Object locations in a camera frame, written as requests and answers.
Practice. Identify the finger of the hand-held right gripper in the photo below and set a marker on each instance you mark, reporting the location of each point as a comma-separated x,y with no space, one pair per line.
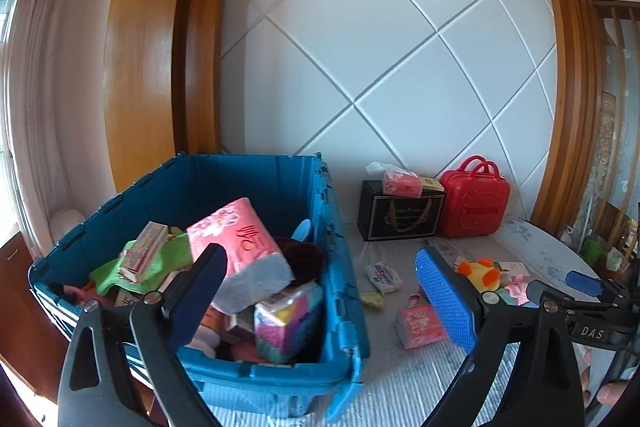
580,309
582,284

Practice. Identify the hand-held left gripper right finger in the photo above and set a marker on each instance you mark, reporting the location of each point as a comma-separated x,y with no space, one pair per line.
445,297

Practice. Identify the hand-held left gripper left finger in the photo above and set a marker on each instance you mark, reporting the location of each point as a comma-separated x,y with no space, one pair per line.
200,292

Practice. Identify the pink flowered tissue pack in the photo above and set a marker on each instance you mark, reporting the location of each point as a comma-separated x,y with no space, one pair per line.
240,237

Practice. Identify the slim red white box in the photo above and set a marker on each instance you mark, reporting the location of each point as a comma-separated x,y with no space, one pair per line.
142,252

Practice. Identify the blue plastic storage crate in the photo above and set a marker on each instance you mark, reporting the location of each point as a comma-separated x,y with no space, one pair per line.
235,177

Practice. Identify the person's right hand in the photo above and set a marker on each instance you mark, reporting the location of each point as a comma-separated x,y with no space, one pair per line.
612,392

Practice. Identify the small red white tube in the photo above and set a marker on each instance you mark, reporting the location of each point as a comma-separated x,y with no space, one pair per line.
415,299

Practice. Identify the small pink flowered pack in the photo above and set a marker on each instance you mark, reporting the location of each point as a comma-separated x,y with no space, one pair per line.
417,324

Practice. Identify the yellow orange duck plush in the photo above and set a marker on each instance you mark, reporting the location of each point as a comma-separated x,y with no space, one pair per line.
477,274

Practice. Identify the pale green plastic cup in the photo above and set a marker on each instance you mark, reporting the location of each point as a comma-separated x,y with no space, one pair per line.
614,259

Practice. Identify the white blue wipes packet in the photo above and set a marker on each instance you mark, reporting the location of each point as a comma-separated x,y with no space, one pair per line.
382,276

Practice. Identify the pig plush in green dress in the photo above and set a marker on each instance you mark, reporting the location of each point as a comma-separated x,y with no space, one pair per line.
515,289

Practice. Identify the small yellow packet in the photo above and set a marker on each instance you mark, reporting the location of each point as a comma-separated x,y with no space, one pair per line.
372,300

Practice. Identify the colourful sanitary pad pack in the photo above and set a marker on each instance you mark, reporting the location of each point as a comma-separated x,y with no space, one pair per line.
285,322

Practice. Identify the black gift box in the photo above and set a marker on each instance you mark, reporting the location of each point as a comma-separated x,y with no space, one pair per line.
400,217

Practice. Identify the red toy suitcase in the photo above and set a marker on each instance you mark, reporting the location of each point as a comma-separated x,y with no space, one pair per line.
475,202

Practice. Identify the blue striped bed sheet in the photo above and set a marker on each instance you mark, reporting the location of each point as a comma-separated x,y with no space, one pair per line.
390,382

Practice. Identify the small pale yellow box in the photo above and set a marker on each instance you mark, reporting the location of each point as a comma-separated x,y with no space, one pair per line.
431,184

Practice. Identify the pink tissue box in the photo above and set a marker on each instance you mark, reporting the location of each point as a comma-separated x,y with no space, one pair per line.
400,184

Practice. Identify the dark wooden cabinet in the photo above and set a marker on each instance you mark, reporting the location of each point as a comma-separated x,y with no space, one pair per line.
20,307

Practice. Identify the white curtain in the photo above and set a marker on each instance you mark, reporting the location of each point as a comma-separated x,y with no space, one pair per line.
60,82

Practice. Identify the wooden frame moulding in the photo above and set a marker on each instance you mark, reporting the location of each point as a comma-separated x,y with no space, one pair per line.
565,107

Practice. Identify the glossy wooden wall panel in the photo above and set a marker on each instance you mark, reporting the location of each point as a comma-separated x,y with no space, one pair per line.
145,57

